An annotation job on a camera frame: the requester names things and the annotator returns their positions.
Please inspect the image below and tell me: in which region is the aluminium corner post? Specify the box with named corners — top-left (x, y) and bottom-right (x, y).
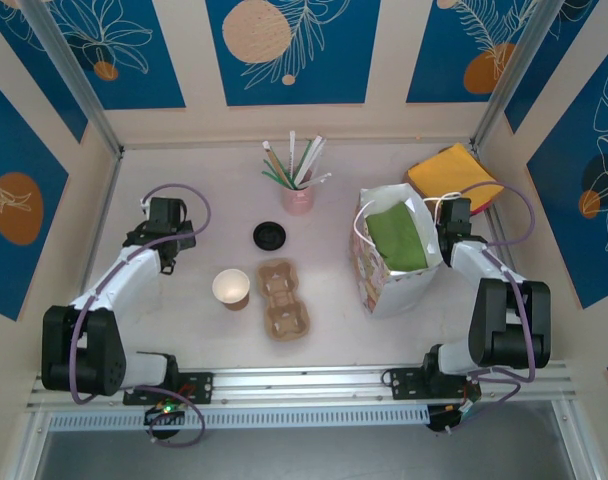
top-left (19, 0), bottom-right (125, 160)
top-left (471, 0), bottom-right (560, 154)

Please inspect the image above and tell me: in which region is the red paper napkin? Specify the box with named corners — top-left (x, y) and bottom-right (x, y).
top-left (468, 197), bottom-right (500, 218)

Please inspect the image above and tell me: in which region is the cardboard cup carrier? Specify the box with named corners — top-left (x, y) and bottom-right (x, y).
top-left (255, 258), bottom-right (314, 345)

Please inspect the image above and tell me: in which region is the black plastic cup lid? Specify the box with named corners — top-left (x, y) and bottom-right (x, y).
top-left (252, 220), bottom-right (288, 251)

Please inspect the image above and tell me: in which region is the white paper bag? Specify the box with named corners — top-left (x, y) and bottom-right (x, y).
top-left (351, 182), bottom-right (464, 320)

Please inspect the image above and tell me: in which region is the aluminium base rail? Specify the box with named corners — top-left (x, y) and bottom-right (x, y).
top-left (26, 359), bottom-right (575, 407)

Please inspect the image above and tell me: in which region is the green striped wrapped straw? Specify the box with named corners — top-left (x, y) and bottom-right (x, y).
top-left (294, 138), bottom-right (315, 185)

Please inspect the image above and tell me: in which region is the white paper-wrapped straw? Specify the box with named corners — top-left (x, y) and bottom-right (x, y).
top-left (287, 130), bottom-right (298, 184)
top-left (299, 134), bottom-right (328, 184)

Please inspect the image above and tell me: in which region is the aluminium front frame bar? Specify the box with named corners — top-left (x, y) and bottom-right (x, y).
top-left (11, 414), bottom-right (53, 480)
top-left (553, 399), bottom-right (603, 480)

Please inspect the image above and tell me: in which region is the black base electronics module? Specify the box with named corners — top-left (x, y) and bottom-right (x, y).
top-left (142, 399), bottom-right (186, 442)
top-left (426, 397), bottom-right (480, 435)

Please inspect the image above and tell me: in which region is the brown paper cup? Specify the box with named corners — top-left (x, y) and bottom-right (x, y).
top-left (211, 268), bottom-right (251, 313)

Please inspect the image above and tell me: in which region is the kraft brown straw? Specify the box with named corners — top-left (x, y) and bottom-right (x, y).
top-left (262, 141), bottom-right (290, 189)

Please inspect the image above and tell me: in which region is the white slotted cable duct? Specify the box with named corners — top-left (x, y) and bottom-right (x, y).
top-left (47, 404), bottom-right (431, 432)

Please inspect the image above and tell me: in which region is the pink straw holder cup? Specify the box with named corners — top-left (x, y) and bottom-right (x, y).
top-left (282, 172), bottom-right (317, 217)

